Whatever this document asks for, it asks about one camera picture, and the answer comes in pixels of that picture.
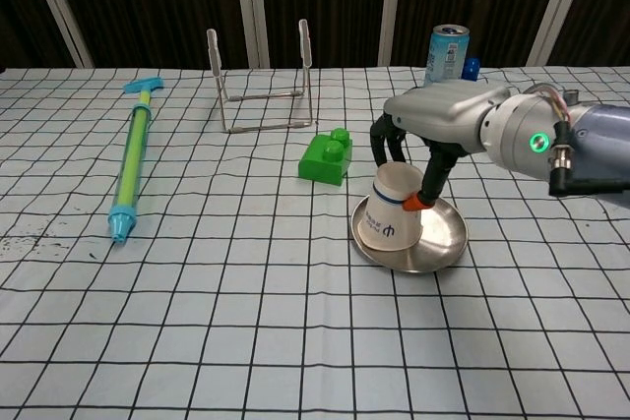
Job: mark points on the stainless steel plate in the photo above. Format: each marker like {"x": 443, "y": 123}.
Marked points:
{"x": 438, "y": 238}

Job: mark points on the green toy building block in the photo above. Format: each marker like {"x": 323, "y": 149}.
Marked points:
{"x": 322, "y": 164}

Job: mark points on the blue toy building block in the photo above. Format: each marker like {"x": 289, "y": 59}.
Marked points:
{"x": 471, "y": 68}

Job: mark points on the white partition frame post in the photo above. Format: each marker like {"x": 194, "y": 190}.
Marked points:
{"x": 251, "y": 7}
{"x": 556, "y": 7}
{"x": 395, "y": 7}
{"x": 58, "y": 12}

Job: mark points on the checkered light blue tablecloth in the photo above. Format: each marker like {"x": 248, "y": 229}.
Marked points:
{"x": 246, "y": 317}

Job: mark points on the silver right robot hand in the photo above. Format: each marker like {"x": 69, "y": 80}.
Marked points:
{"x": 443, "y": 110}

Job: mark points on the light blue drink can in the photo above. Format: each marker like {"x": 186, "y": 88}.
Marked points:
{"x": 445, "y": 58}

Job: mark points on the white paper cup blue print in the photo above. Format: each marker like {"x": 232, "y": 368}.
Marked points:
{"x": 389, "y": 223}

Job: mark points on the blue green water squirter toy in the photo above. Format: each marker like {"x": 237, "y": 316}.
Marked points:
{"x": 133, "y": 154}

